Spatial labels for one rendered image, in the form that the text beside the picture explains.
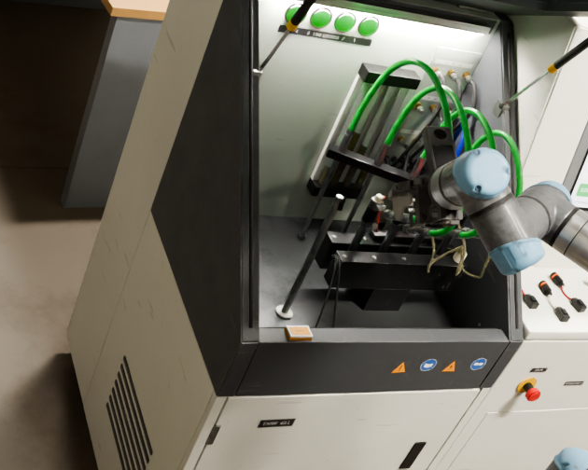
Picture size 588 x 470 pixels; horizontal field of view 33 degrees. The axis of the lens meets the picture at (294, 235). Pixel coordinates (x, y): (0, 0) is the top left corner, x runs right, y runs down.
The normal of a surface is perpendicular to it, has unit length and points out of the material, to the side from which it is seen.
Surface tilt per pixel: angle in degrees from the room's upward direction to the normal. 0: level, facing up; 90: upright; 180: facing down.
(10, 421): 0
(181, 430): 90
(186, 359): 90
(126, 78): 90
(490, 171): 45
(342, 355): 90
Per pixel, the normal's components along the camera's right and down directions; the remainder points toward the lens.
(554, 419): 0.33, 0.66
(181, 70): -0.88, -0.05
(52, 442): 0.34, -0.75
